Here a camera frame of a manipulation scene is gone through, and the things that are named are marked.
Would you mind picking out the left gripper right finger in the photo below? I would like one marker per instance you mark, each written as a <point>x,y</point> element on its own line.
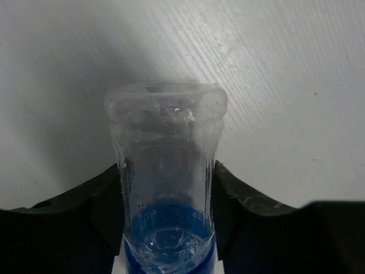
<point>257,234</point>

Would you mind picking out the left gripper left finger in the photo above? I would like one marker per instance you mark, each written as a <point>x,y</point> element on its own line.
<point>78,231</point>

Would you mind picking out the blue label bottle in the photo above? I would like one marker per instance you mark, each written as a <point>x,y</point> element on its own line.
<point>165,135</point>

